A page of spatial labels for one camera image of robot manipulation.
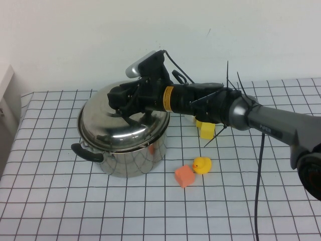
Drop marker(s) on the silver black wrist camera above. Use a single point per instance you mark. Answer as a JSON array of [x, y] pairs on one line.
[[136, 67]]

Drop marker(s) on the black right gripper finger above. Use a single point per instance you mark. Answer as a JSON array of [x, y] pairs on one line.
[[117, 98], [126, 116]]

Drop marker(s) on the white black checkered tablecloth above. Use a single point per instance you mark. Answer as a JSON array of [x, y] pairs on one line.
[[75, 213]]

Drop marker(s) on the yellow foam cube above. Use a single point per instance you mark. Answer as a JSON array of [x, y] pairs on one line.
[[207, 130], [198, 123]]

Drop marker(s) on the stainless steel lid black knob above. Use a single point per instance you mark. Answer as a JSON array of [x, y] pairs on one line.
[[118, 136]]

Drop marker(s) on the orange foam block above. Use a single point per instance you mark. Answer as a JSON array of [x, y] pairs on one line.
[[185, 177]]

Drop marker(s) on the yellow rubber duck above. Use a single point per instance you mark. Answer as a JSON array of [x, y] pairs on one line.
[[202, 165]]

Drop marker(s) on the black zip tie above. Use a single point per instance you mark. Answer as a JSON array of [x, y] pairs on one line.
[[228, 74], [215, 136], [240, 81]]

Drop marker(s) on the white foam cube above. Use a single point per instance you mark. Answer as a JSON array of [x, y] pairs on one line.
[[189, 117]]

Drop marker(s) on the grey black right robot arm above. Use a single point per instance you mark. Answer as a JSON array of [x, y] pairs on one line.
[[270, 120]]

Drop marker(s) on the white cabinet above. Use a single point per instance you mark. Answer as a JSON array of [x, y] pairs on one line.
[[6, 105]]

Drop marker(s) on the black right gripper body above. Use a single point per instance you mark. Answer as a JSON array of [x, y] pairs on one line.
[[146, 96]]

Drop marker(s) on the stainless steel pot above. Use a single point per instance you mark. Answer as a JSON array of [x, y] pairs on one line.
[[135, 163]]

